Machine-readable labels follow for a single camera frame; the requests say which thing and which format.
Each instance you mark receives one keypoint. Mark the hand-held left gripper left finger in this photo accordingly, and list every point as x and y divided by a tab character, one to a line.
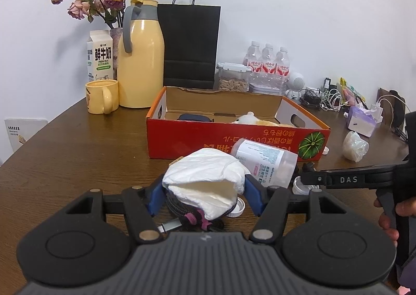
154	197

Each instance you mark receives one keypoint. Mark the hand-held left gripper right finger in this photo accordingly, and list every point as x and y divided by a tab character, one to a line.
255	196

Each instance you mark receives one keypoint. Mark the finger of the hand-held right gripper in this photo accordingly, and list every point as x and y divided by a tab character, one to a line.
341	179

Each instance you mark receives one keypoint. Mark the clear plastic bag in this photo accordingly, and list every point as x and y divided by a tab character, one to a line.
356	147

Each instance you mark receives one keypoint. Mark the clear plastic jar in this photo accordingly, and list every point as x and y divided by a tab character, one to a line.
260	158

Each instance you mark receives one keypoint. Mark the white jar lid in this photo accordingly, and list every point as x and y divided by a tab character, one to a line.
299	187

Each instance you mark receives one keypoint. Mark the white diaper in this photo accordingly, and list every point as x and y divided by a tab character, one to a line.
201	171

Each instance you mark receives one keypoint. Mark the red cardboard box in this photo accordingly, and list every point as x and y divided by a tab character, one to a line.
195	139

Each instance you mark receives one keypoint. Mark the yellow and white plush toy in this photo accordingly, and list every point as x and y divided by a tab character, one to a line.
250	118

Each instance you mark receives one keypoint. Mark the navy zip case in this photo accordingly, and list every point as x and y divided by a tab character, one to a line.
195	117

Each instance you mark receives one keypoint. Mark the person's right forearm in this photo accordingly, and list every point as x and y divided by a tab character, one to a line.
410	277

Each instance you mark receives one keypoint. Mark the person's right hand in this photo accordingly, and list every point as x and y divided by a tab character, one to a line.
406	208

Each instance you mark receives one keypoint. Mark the black panel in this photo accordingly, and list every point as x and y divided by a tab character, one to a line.
411	129

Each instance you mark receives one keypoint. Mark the purple tissue pack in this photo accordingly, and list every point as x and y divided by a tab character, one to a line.
359	122

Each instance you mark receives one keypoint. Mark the white charger block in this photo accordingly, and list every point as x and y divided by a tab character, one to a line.
377	109

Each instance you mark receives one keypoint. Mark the wooden board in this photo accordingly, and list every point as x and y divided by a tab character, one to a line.
385	93

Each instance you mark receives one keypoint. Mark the white robot speaker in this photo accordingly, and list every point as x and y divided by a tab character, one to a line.
296	82

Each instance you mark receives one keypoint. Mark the pale rectangular tin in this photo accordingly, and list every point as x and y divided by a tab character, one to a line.
265	88

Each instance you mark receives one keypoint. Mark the yellow mug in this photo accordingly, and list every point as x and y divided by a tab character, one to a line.
104	95

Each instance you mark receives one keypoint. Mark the clear food container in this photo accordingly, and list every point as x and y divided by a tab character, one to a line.
232	82

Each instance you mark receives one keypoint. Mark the yellow thermos jug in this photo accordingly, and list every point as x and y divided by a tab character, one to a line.
143	61

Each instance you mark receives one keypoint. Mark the white printed carton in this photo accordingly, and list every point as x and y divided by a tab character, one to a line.
26	132

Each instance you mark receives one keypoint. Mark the white milk carton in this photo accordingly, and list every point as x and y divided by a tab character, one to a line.
102	54

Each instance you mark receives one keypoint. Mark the black paper bag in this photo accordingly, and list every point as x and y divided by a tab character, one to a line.
191	41

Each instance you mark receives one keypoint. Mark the pink flower vase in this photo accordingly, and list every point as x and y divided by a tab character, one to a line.
115	36

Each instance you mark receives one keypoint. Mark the black wall plug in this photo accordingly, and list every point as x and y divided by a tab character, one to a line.
327	83

